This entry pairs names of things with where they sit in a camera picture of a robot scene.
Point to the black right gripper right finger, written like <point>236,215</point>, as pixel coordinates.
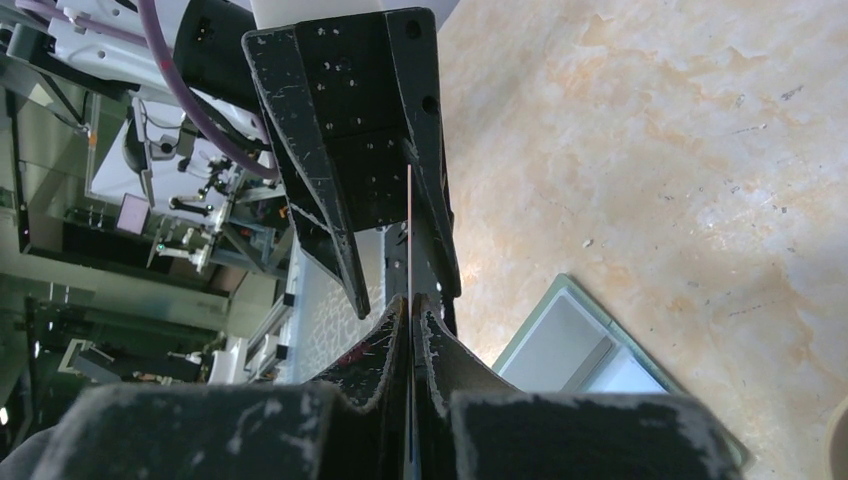
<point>472,424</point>

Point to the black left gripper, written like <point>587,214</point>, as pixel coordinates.
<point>349,102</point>

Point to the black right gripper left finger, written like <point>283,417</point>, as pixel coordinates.
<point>344,423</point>

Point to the thin card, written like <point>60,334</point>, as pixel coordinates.
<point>561,351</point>

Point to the green card holder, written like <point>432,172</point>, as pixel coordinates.
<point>606,409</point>

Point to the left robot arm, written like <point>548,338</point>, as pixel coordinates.
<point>181,66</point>

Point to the cream oval card tray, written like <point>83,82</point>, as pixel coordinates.
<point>835,444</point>

